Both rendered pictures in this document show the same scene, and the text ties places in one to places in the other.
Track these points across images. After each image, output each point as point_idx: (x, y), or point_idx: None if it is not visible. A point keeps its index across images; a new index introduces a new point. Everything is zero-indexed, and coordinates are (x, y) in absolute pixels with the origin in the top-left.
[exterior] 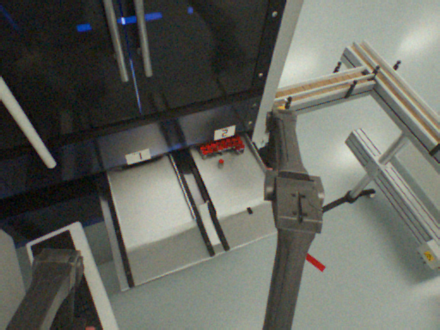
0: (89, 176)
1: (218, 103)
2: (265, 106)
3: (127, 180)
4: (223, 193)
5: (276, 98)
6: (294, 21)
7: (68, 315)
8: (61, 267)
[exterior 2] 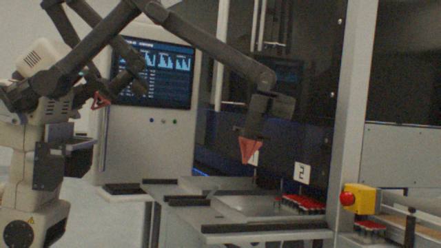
0: None
1: (300, 118)
2: (335, 151)
3: (243, 187)
4: (239, 209)
5: (424, 230)
6: (353, 30)
7: (116, 80)
8: (134, 49)
